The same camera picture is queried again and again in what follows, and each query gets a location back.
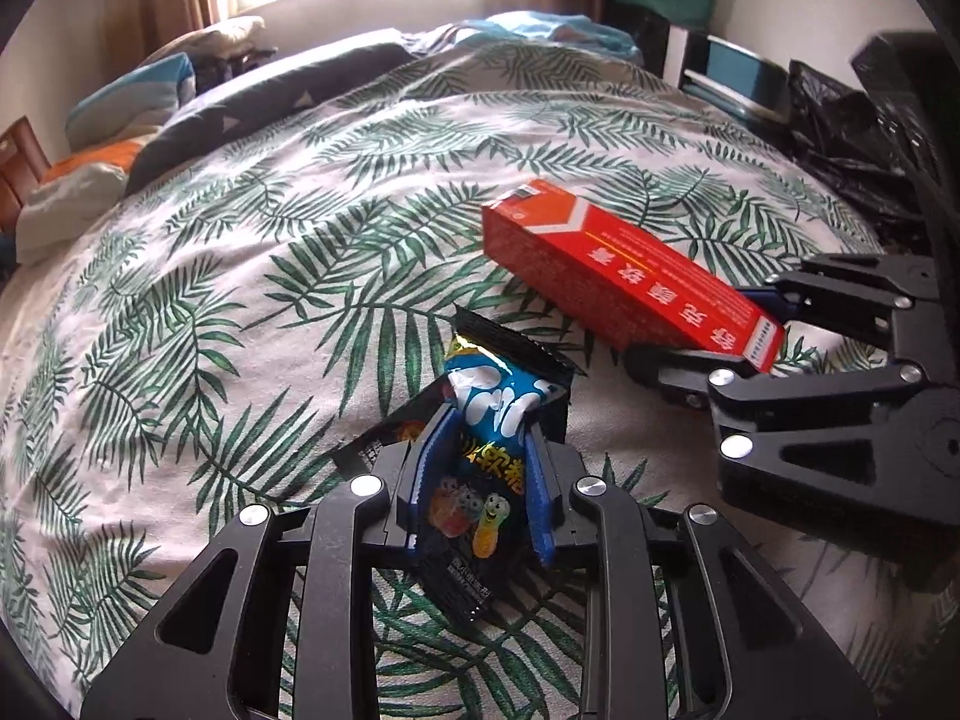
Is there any red carton box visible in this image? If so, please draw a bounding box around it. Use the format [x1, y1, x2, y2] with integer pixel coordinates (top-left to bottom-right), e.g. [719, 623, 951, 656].
[481, 178, 787, 375]

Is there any leaf-print blanket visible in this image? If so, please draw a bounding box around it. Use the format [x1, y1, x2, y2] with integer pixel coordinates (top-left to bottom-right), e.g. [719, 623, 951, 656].
[0, 40, 901, 720]

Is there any teal and white pillow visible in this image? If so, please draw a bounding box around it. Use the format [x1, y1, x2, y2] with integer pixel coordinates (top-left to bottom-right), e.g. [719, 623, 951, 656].
[65, 52, 198, 152]

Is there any white shelf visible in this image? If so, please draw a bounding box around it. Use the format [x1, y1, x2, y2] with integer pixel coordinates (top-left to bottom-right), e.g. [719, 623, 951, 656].
[666, 22, 710, 92]

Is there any black and blue snack packet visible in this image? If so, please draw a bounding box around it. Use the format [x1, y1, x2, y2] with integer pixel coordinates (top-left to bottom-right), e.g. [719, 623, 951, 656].
[333, 304, 590, 626]

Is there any orange and white pillow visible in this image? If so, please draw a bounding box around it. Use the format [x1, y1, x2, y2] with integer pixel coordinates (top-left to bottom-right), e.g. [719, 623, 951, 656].
[15, 138, 160, 265]

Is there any black garbage bag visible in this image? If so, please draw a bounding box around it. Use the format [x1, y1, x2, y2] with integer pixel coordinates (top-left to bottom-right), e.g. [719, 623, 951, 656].
[787, 60, 932, 242]

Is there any wooden bed headboard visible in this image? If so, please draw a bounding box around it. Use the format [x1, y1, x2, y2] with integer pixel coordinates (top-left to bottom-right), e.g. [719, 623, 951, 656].
[0, 115, 53, 242]

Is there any beige pillow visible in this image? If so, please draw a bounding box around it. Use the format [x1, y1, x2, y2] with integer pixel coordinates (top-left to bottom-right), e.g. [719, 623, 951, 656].
[141, 15, 269, 65]

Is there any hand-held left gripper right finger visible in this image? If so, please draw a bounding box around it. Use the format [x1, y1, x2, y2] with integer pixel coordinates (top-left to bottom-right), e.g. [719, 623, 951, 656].
[523, 429, 880, 720]

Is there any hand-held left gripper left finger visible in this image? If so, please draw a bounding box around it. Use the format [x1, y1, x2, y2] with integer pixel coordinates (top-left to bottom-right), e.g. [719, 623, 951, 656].
[81, 382, 460, 720]

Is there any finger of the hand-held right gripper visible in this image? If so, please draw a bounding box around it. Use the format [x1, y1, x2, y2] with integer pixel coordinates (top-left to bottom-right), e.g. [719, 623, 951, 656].
[624, 343, 940, 524]
[739, 253, 940, 370]

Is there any dark navy pillow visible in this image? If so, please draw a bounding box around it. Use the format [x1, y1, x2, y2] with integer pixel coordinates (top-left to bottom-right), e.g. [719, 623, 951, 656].
[127, 40, 418, 197]

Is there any light blue cloth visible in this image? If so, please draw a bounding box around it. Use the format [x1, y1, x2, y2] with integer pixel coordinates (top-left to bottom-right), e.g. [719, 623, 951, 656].
[478, 10, 640, 55]

